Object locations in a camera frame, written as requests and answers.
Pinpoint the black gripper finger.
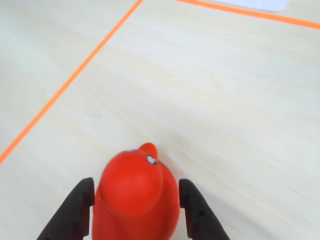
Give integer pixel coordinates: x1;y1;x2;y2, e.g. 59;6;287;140
178;178;231;240
36;176;96;240

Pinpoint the red rubber duck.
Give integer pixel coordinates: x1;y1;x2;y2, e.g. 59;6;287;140
91;142;181;240

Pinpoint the orange tape strip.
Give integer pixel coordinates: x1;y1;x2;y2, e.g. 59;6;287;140
174;0;320;31
0;0;145;166

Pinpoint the white paper with black bar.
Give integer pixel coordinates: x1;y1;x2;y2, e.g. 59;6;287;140
209;0;290;13

